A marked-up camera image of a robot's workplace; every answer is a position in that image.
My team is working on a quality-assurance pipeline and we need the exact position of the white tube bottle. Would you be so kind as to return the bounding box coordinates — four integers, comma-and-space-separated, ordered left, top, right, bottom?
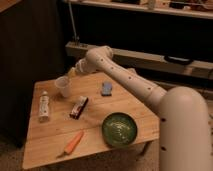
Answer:
39, 91, 50, 122

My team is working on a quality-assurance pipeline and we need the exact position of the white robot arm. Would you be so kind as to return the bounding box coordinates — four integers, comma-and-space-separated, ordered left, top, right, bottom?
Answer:
70, 46, 213, 171

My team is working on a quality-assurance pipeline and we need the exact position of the dark cabinet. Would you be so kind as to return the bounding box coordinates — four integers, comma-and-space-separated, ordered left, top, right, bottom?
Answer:
0, 0, 65, 147

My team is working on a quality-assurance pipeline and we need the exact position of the blue sponge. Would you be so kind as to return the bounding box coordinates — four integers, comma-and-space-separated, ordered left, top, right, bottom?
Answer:
101, 82, 112, 96

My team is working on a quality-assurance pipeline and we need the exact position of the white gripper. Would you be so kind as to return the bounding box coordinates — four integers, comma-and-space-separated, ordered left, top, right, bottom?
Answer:
67, 59, 89, 78

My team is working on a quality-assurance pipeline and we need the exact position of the wooden folding table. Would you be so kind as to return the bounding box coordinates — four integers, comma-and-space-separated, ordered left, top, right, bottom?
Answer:
23, 73, 159, 169

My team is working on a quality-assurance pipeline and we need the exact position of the green ceramic bowl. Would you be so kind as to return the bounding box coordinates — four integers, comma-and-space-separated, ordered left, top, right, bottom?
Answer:
101, 112, 138, 148

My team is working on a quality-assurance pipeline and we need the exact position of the metal shelf rack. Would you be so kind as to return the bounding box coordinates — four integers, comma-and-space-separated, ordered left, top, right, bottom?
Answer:
62, 0, 213, 89

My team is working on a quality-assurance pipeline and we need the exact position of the orange carrot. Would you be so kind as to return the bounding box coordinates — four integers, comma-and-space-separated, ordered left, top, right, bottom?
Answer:
58, 131, 84, 158

